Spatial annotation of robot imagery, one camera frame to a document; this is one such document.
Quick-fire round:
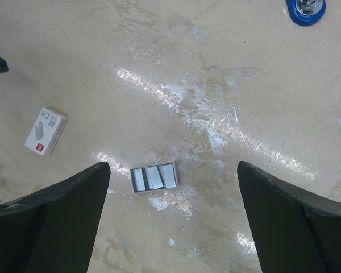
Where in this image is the white staple box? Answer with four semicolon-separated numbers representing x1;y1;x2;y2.
24;108;68;156

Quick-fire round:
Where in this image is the grey staple tray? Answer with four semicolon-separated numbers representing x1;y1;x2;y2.
130;162;178;193

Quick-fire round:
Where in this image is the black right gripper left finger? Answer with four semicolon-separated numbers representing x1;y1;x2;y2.
0;162;111;272

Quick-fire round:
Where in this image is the blue black stapler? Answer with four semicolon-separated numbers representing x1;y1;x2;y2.
285;0;326;26

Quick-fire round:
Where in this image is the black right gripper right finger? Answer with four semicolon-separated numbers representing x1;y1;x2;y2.
237;161;341;272

